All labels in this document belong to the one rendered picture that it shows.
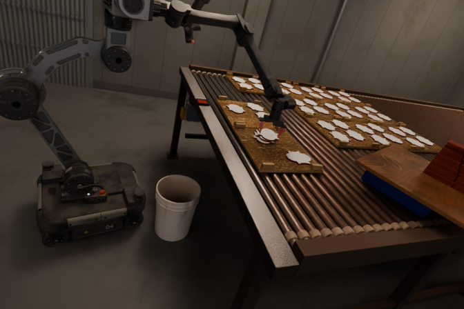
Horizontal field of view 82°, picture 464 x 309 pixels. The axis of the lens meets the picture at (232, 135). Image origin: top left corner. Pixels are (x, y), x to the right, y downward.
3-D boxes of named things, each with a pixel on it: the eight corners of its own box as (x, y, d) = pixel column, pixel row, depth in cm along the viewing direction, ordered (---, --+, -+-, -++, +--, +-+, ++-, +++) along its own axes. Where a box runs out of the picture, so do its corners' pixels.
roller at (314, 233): (312, 252, 92) (317, 241, 90) (200, 75, 252) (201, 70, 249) (324, 250, 94) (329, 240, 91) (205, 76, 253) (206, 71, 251)
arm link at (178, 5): (236, 25, 156) (245, 12, 149) (244, 44, 152) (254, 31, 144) (162, 14, 131) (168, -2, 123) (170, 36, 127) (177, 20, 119)
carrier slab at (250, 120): (231, 127, 154) (232, 125, 153) (215, 100, 188) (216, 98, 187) (284, 132, 166) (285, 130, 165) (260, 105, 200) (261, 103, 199)
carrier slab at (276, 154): (258, 172, 119) (259, 169, 119) (231, 128, 153) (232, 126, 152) (322, 173, 132) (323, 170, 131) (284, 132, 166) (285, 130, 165)
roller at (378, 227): (377, 243, 103) (382, 234, 101) (230, 79, 263) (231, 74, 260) (386, 243, 105) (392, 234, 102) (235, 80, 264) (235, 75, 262)
